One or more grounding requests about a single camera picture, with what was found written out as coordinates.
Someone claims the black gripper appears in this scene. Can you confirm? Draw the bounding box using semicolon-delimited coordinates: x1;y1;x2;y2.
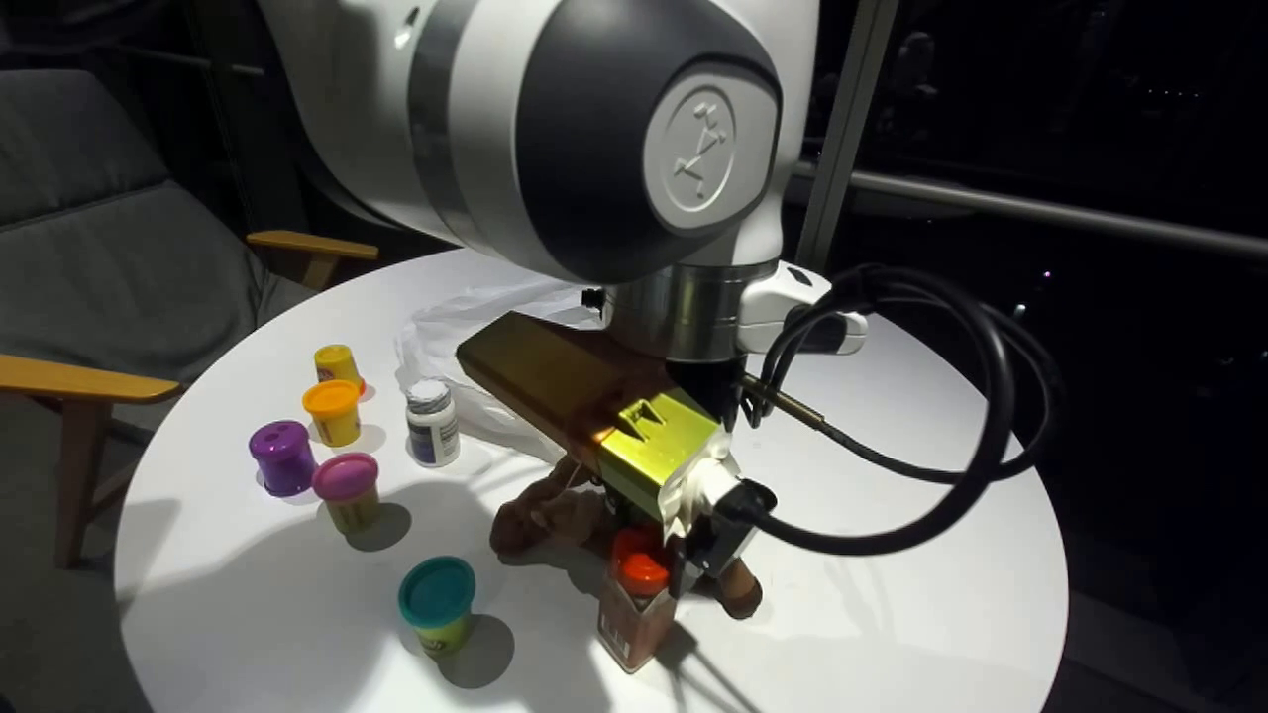
676;476;786;588

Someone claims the spice jar with red lid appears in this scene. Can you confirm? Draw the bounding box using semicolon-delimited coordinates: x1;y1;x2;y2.
594;527;683;674

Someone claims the white lid small jar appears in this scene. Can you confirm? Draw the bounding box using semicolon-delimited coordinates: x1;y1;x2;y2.
405;375;463;470

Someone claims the orange lid dough can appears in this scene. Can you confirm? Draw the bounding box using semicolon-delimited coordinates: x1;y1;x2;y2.
298;375;370;453

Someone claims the small yellow dough can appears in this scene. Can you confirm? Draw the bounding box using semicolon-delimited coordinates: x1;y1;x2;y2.
309;341;370;398

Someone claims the brown plush animal toy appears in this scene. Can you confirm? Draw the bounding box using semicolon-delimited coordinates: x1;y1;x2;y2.
486;453;770;626

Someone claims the teal lid dough can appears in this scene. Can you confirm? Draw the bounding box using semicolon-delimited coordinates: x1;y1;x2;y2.
397;552;479;659

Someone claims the pink lid dough can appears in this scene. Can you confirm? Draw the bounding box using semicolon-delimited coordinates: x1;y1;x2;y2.
309;453;383;538

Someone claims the purple dough can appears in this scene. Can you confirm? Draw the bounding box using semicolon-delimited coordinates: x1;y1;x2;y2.
244;415;322;502

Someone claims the grey metal window railing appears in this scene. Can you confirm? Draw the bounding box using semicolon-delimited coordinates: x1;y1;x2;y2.
790;156;1268;262

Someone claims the grey armchair with wooden armrests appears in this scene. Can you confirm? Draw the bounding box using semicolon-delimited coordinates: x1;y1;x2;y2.
0;65;383;713

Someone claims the grey window post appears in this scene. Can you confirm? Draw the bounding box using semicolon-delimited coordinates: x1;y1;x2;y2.
791;0;903;275

